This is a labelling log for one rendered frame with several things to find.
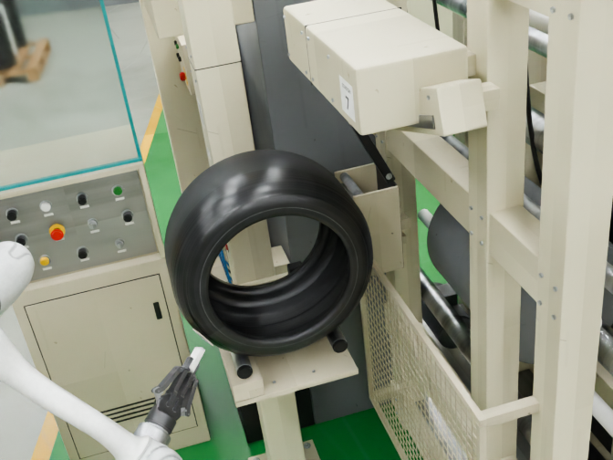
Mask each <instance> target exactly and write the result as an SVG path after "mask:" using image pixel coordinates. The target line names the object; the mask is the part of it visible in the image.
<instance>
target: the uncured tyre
mask: <svg viewBox="0 0 613 460"><path fill-rule="evenodd" d="M285 215H295V216H303V217H307V218H311V219H314V220H317V221H318V222H319V230H318V235H317V241H316V242H315V244H314V246H313V248H312V250H311V252H310V253H309V255H308V256H307V258H306V259H305V260H304V262H303V263H302V264H301V265H300V266H299V267H297V268H296V269H295V270H294V271H292V272H291V273H289V274H288V275H286V276H285V277H282V278H280V279H278V280H276V281H273V282H270V283H267V284H263V285H258V286H239V285H235V284H231V283H228V282H225V281H223V280H221V279H219V278H218V277H215V276H214V275H213V274H211V270H212V267H213V263H214V261H215V259H216V258H217V257H218V255H219V254H220V252H221V251H222V249H223V248H224V247H225V245H226V244H227V243H228V242H229V241H230V240H231V239H232V238H233V237H235V236H236V235H237V234H239V233H240V232H241V231H243V230H244V229H245V228H247V227H248V226H250V225H253V224H255V223H258V222H260V221H263V220H265V219H268V218H272V217H278V216H285ZM164 253H165V260H166V264H167V268H168V272H169V277H170V281H171V288H172V292H173V295H174V298H175V301H176V304H177V306H178V308H179V310H180V312H181V313H182V315H183V316H184V318H185V319H186V321H187V322H188V323H189V324H190V325H191V326H192V328H193V329H195V330H197V331H198V332H200V333H201V334H202V335H203V336H204V337H205V338H206V339H207V340H209V341H210V342H211V343H212V345H214V346H216V347H218V348H220V349H223V350H227V351H230V352H232V353H236V354H241V355H246V356H257V357H264V356H275V355H281V354H286V353H289V352H292V351H296V350H300V349H303V348H305V347H307V346H309V345H311V344H313V343H315V342H317V341H319V340H321V339H323V338H324V337H326V336H327V335H328V334H329V333H331V332H332V331H333V330H335V329H336V328H337V327H338V326H339V325H341V324H342V323H343V322H344V321H345V320H346V319H347V318H348V316H349V315H350V314H351V313H352V311H353V310H354V309H355V307H356V306H357V305H358V303H359V302H360V300H361V298H362V297H363V295H364V293H365V290H366V288H367V286H368V283H369V279H370V275H371V270H372V264H373V247H372V241H371V235H370V231H369V226H368V223H367V221H366V219H365V217H364V215H363V213H362V212H361V211H360V209H359V208H358V206H357V205H356V203H355V202H354V201H353V199H352V198H351V197H350V195H349V194H348V192H347V191H346V190H345V188H344V187H343V186H342V184H341V183H340V182H339V181H338V179H337V178H336V177H335V176H334V175H333V174H332V173H331V172H330V171H329V170H328V169H326V168H325V167H324V166H322V165H321V164H319V163H317V162H315V161H313V160H311V159H309V158H307V157H305V156H302V155H299V154H296V153H293V152H287V151H280V150H255V151H249V152H241V153H238V154H236V155H233V156H230V157H228V158H225V159H223V160H221V161H219V162H217V163H216V164H214V165H212V166H211V167H209V168H208V169H206V170H205V171H203V172H202V173H201V174H199V175H198V176H197V177H196V178H195V179H194V180H193V181H192V182H191V183H190V184H189V185H188V186H187V188H186V189H185V190H184V191H183V193H182V195H181V196H180V198H179V199H178V201H177V203H176V205H175V206H174V208H173V210H172V212H171V217H170V219H169V222H168V225H167V228H166V234H165V240H164Z"/></svg>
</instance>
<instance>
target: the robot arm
mask: <svg viewBox="0 0 613 460"><path fill-rule="evenodd" d="M34 268H35V262H34V259H33V257H32V255H31V253H30V252H29V251H28V250H27V249H26V248H25V247H24V246H22V245H20V244H18V243H16V242H11V241H5V242H1V243H0V316H1V315H2V314H3V313H4V312H5V311H6V310H7V309H8V308H9V307H10V306H11V305H12V304H13V303H14V302H15V301H16V300H17V299H18V298H19V296H20V295H21V294H22V292H23V291H24V289H25V288H26V287H27V285H28V284H29V283H30V281H31V278H32V276H33V273H34ZM204 352H205V349H204V348H200V347H195V348H194V350H193V352H192V354H191V356H190V357H187V358H186V360H185V362H184V364H183V365H182V366H174V367H173V368H172V369H171V371H170V372H169V373H168V374H167V375H166V376H165V378H164V379H163V380H162V381H161V382H160V383H159V385H158V386H156V387H154V388H152V389H151V392H152V393H154V395H155V401H154V405H153V407H152V408H151V409H150V411H149V413H148V415H147V416H146V418H145V420H144V421H145V423H140V424H139V425H138V427H137V429H136V431H135V432H134V434H132V433H130V432H129V431H127V430H126V429H124V428H123V427H121V426H120V425H119V424H117V423H115V422H114V421H112V420H111V419H109V418H108V417H107V416H106V415H104V414H103V413H100V412H99V411H97V410H96V409H94V408H93V407H91V406H90V405H88V404H86V403H85V402H83V401H81V400H80V399H79V398H78V397H76V396H75V395H73V394H71V393H70V392H68V391H66V390H65V389H63V388H62V387H60V386H58V385H57V384H55V383H54V382H52V381H51V380H49V379H48V378H47V377H46V376H44V375H43V374H42V373H40V372H39V371H38V370H36V369H35V368H34V367H33V366H32V365H31V364H30V363H29V362H28V361H27V360H26V359H25V358H24V357H23V356H22V354H21V353H20V352H19V351H18V350H17V348H16V347H15V346H14V344H13V343H12V342H11V341H10V339H9V338H8V337H7V336H6V335H5V333H4V332H3V331H2V329H1V328H0V381H2V382H4V383H6V384H7V385H9V386H10V387H12V388H13V389H15V390H16V391H17V392H19V393H21V394H22V395H24V396H25V397H26V398H27V399H29V400H30V401H32V402H33V403H36V404H37V405H39V406H40V407H42V408H44V409H46V410H47V411H49V412H51V413H52V414H54V415H55V416H57V417H59V418H60V419H62V420H64V421H65V422H67V423H70V424H71V425H73V426H75V427H76V428H78V429H79V430H80V431H82V432H84V433H85V434H88V435H89V436H91V437H92V438H94V439H95V440H97V441H98V442H99V443H101V444H102V445H103V446H105V447H106V448H107V449H108V450H109V451H110V452H111V453H112V454H113V455H114V457H115V458H116V460H182V458H181V457H180V456H179V455H178V454H177V453H176V452H175V451H174V450H172V449H171V448H169V447H168V444H169V443H170V441H171V437H170V436H169V434H171V432H172V430H173V429H174V427H175V425H176V421H177V420H178V419H180V417H181V416H188V417H189V416H190V415H191V406H192V400H193V397H194V394H195V391H196V388H197V385H198V379H196V377H195V373H196V372H197V370H198V368H199V366H200V363H199V361H200V359H201V357H202V356H203V354H204ZM170 384H171V386H170V388H169V389H168V390H167V391H166V393H164V394H163V391H165V390H166V389H167V388H168V386H169V385H170ZM162 394H163V395H162ZM181 404H182V408H181Z"/></svg>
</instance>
